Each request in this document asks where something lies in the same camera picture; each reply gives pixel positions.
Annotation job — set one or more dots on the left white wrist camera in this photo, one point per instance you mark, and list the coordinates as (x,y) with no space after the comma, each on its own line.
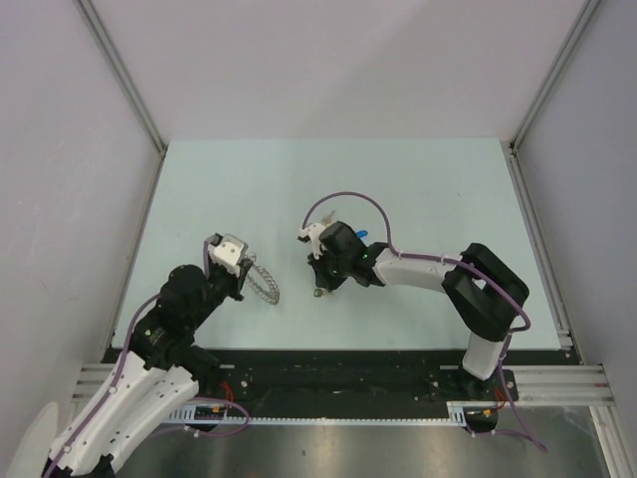
(228,251)

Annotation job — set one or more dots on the grey slotted cable duct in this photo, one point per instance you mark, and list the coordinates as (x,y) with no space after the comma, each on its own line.
(192,414)

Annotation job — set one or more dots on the right aluminium rail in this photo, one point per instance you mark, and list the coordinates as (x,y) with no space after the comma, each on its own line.
(577,382)

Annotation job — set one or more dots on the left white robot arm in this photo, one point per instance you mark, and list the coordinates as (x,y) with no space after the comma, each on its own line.
(158,369)

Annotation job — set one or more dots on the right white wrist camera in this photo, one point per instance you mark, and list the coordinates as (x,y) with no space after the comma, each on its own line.
(310,234)

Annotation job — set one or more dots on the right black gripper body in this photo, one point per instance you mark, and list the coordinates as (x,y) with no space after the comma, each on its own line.
(332,272)

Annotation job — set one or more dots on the metal ring key organizer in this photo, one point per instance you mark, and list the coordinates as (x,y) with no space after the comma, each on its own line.
(262,282)

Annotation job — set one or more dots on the aluminium frame post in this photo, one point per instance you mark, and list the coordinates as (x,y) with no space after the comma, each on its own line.
(98,30)
(556,70)

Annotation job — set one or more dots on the aluminium rail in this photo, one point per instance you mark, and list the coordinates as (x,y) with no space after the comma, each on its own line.
(91,378)
(577,382)

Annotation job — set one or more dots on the green tag key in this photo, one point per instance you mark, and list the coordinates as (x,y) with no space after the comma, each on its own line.
(321,292)

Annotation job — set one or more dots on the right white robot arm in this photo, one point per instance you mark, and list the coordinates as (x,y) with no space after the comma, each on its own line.
(485,292)

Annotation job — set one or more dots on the right aluminium frame post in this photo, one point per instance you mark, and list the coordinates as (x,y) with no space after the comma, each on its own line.
(556,70)

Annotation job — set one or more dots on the left aluminium frame post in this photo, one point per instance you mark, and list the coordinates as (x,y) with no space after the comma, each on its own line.
(98,30)

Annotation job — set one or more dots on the yellow tag key far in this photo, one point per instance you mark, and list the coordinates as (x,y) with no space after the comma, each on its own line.
(328,218)

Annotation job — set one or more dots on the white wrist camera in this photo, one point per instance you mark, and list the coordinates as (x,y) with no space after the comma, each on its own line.
(310,234)
(228,251)

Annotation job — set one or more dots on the left aluminium rail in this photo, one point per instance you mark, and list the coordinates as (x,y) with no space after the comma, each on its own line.
(91,378)

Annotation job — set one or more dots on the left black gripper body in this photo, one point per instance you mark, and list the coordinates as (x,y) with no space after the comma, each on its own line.
(220,284)

